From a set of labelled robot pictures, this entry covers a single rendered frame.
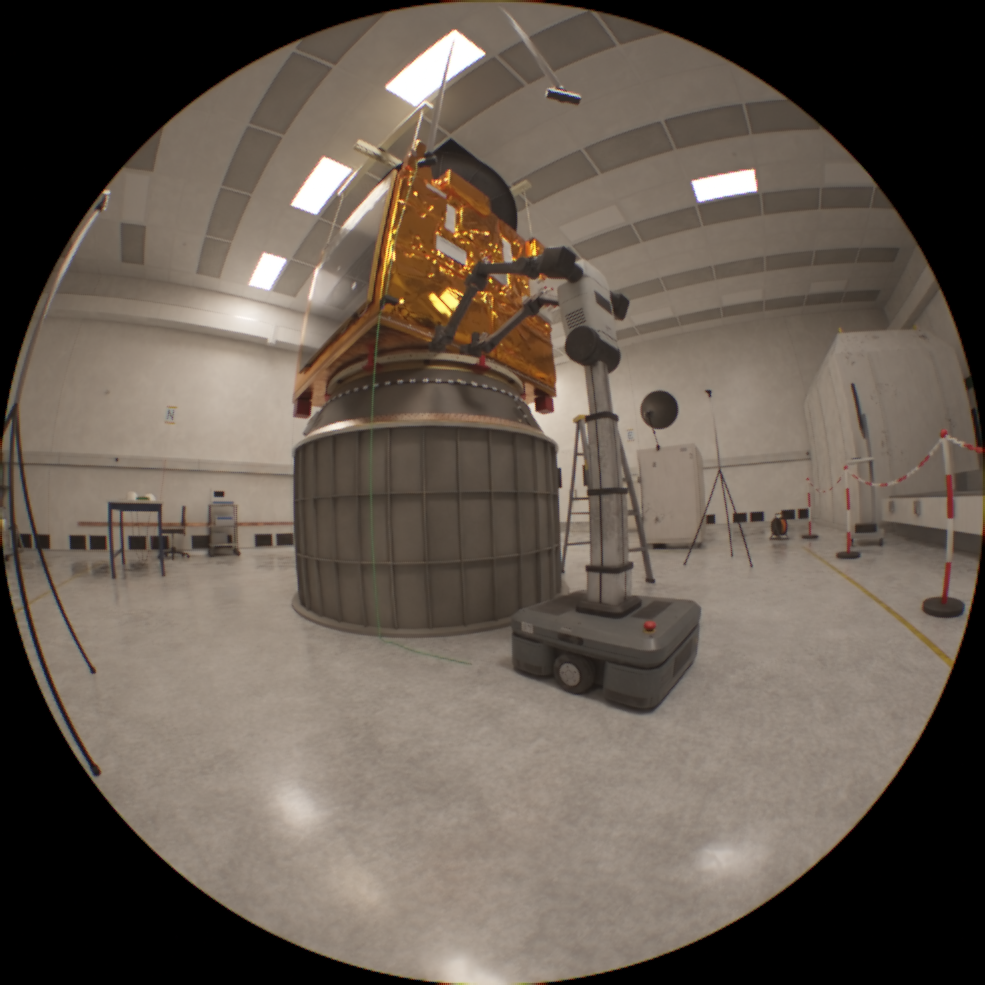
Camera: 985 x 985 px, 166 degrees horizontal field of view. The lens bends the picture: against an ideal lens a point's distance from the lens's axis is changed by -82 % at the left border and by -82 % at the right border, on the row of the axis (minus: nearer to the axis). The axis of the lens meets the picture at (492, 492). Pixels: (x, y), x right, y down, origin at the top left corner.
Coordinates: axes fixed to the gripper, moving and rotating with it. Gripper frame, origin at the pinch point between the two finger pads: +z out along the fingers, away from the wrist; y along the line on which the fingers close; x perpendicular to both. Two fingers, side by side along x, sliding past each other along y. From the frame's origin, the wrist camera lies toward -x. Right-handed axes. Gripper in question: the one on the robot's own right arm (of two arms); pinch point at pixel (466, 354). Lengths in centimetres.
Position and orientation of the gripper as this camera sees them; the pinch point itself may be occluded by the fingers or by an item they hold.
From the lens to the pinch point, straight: 224.8
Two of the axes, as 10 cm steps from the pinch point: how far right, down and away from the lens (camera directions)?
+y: -8.9, 0.0, -4.6
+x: -0.4, 9.9, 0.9
